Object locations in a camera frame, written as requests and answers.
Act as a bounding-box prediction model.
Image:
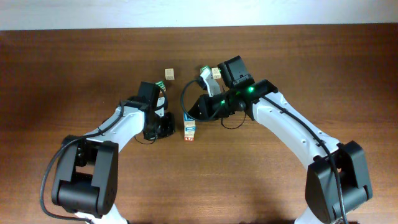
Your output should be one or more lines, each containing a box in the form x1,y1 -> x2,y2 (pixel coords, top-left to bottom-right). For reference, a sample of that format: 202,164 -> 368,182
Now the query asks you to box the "plain E wooden block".
165,68 -> 175,80

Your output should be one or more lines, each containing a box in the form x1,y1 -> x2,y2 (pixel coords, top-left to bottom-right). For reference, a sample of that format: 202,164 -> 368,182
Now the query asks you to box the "plain butterfly wooden block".
211,67 -> 221,79

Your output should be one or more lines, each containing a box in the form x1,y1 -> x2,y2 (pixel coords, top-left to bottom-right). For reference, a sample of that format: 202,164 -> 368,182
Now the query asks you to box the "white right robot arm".
183,56 -> 373,223

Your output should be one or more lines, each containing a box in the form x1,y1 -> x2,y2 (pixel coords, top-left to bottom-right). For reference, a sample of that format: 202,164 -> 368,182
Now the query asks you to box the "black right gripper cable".
180,79 -> 248,130

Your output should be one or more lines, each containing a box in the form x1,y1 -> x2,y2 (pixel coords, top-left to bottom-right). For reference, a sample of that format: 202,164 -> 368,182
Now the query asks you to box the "red U wooden block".
184,136 -> 195,141

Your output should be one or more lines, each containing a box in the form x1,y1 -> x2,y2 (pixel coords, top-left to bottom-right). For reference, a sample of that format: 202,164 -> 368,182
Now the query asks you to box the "green A wooden block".
185,126 -> 196,132

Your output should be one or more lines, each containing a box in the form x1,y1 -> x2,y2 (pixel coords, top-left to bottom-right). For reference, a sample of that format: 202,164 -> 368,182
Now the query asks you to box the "sailboat yellow I block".
184,131 -> 195,138

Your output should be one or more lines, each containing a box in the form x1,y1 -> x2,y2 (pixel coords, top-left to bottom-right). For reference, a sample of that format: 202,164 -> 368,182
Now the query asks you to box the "green N wooden block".
200,65 -> 211,73

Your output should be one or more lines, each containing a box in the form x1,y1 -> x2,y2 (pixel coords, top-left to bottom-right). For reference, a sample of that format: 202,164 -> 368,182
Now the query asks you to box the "number 2 blue block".
184,120 -> 196,127

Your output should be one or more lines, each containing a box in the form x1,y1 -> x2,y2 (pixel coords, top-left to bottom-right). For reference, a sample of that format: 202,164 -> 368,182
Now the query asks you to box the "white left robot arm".
45,82 -> 175,223

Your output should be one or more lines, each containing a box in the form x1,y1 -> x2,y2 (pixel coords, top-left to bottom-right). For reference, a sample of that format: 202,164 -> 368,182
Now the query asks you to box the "green B wooden block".
155,81 -> 166,91

